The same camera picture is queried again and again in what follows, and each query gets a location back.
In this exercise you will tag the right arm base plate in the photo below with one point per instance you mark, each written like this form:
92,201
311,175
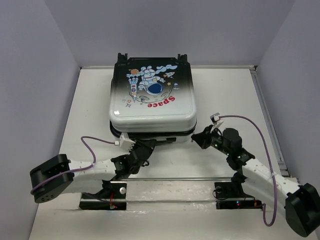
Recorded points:
229,195

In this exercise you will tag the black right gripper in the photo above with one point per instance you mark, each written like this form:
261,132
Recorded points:
202,138

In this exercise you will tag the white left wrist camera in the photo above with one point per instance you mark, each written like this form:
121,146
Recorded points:
124,142

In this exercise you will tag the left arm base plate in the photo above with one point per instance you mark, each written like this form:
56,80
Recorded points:
112,197

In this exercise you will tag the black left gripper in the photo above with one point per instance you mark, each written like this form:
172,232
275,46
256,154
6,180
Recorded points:
148,144

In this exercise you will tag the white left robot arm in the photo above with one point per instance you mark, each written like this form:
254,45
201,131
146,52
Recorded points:
60,175

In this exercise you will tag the black kids suitcase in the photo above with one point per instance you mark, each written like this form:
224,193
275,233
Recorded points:
152,98

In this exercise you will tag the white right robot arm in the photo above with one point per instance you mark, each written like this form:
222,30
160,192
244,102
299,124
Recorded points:
298,204

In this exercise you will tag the white foreground platform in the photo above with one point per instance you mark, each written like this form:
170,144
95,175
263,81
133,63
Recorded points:
156,210

